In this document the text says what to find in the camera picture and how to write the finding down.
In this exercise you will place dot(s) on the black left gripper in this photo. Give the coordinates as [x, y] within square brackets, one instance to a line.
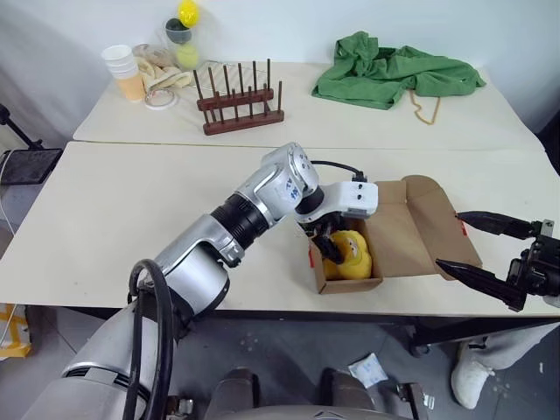
[324, 223]

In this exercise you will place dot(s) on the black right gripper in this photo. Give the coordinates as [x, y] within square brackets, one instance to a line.
[540, 267]

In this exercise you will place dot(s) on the yellow rubber duck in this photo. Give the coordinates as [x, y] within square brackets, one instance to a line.
[356, 258]

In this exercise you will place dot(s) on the brown cardboard box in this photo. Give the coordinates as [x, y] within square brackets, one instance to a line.
[407, 236]

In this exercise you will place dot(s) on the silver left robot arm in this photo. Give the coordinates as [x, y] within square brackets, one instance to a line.
[210, 249]

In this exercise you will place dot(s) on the red tape piece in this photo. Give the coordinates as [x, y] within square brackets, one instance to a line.
[462, 225]

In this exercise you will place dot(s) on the white tape roll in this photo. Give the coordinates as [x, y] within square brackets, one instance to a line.
[151, 105]

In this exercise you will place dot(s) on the white box with yellow tape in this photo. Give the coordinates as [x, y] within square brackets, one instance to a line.
[13, 333]

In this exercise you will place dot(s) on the grey trouser leg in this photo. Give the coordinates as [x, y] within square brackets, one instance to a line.
[512, 345]

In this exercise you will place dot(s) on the white paper packet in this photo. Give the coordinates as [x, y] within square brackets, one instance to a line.
[367, 371]

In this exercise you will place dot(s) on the white shoe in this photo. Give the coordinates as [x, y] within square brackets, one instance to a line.
[470, 380]

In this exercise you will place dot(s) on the dark rounded shape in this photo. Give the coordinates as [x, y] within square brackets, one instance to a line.
[345, 387]
[232, 391]

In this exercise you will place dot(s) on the dark wooden peg rack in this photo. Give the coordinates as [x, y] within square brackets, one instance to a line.
[240, 116]

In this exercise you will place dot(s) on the crumpled green cloth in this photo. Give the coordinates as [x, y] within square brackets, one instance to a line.
[385, 74]

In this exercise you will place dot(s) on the yellow-green tennis ball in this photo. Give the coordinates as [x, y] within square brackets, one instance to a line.
[187, 56]

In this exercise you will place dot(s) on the beige crumpled cloth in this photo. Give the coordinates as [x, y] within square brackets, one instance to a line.
[162, 72]

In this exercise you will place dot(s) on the clear plastic tube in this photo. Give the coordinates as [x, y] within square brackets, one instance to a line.
[179, 37]

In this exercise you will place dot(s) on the stacked paper cups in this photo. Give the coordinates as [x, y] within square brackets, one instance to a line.
[127, 76]

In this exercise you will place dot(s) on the yellow ball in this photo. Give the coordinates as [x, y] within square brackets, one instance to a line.
[188, 12]

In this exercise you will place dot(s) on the black floor mat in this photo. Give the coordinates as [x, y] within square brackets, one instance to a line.
[30, 167]

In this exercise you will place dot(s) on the black stand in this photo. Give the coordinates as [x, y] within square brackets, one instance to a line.
[19, 130]

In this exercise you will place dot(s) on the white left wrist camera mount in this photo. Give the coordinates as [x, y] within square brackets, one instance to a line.
[354, 197]

